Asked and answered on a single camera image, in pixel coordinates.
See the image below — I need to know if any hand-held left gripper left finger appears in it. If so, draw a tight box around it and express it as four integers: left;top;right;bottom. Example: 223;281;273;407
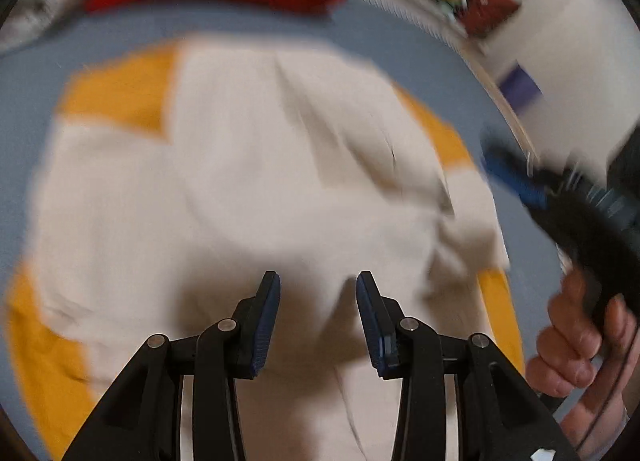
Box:
62;270;282;461

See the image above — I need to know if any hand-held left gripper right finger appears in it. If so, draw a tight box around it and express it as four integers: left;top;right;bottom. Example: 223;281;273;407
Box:
355;270;581;461

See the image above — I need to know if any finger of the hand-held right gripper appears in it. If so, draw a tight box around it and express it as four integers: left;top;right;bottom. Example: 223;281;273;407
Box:
481;127;550;212

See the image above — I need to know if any cream and mustard hooded jacket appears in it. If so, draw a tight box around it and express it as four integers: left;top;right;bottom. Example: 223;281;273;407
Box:
4;38;527;461

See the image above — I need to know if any person's right hand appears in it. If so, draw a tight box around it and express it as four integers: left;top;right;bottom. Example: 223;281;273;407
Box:
526;271;640;399

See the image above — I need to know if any grey quilted bed mattress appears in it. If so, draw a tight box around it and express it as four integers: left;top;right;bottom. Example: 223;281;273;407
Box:
0;0;528;447

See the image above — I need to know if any white fluffy folded blanket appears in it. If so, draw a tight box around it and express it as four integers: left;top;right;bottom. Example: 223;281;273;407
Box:
0;0;92;50

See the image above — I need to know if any wooden bed frame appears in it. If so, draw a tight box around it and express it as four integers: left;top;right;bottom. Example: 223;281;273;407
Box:
345;0;542;168

